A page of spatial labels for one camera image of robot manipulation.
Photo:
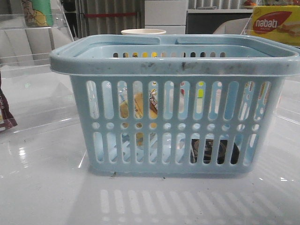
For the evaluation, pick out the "packaged bread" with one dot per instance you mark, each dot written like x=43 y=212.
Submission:
x=139 y=111

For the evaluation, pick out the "light blue plastic basket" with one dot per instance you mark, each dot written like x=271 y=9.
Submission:
x=221 y=133

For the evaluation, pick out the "white refrigerator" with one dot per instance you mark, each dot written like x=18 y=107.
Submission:
x=168 y=15

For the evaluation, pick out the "red belt stanchion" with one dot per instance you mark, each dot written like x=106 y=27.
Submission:
x=110 y=15

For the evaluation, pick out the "beige sofa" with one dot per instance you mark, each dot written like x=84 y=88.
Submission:
x=232 y=27

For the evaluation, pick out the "person in dark pants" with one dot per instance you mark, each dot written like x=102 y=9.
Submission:
x=70 y=13

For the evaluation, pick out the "left clear acrylic shelf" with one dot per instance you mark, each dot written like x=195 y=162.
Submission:
x=25 y=50

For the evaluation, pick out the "dark brown snack packet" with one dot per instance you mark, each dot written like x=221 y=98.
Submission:
x=7 y=120

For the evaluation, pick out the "plate of fruit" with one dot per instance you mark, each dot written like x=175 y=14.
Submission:
x=249 y=3

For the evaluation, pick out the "green yellow snack bag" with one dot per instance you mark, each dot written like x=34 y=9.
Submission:
x=37 y=13

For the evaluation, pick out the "yellow nabati wafer box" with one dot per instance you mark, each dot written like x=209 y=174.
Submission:
x=259 y=10

